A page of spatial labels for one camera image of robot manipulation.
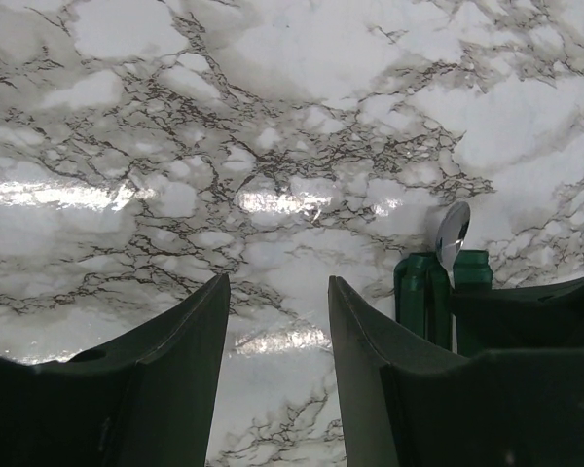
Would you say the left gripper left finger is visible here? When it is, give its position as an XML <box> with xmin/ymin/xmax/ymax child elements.
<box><xmin>0</xmin><ymin>274</ymin><xmax>230</xmax><ymax>466</ymax></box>

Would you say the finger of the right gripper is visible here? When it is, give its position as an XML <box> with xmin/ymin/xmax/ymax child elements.
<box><xmin>450</xmin><ymin>276</ymin><xmax>584</xmax><ymax>355</ymax></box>

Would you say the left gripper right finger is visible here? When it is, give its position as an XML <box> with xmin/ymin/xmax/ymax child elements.
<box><xmin>328</xmin><ymin>276</ymin><xmax>584</xmax><ymax>466</ymax></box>

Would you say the dark green cloth napkin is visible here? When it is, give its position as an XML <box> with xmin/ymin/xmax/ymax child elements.
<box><xmin>393</xmin><ymin>250</ymin><xmax>493</xmax><ymax>351</ymax></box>

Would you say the silver spoon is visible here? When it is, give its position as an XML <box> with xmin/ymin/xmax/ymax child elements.
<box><xmin>435</xmin><ymin>201</ymin><xmax>471</xmax><ymax>290</ymax></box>

